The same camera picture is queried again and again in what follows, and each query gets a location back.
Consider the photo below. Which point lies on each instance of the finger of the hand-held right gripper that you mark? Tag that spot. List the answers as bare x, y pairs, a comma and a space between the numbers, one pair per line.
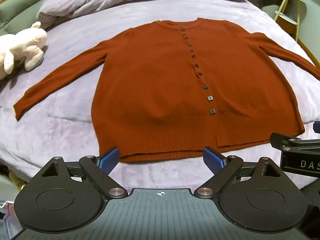
280, 138

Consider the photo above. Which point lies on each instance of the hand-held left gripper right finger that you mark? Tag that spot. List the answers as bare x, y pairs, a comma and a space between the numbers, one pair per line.
212, 160

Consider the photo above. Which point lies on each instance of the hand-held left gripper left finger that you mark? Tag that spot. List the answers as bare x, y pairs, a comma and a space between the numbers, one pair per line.
110, 158

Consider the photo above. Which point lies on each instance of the rust red knit cardigan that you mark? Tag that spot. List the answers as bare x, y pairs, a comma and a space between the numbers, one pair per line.
160, 85

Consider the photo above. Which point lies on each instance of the yellow metal side table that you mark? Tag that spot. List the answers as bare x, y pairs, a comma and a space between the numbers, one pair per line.
290, 20

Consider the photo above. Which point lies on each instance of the pink plush toy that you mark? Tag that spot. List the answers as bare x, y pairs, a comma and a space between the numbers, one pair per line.
23, 48

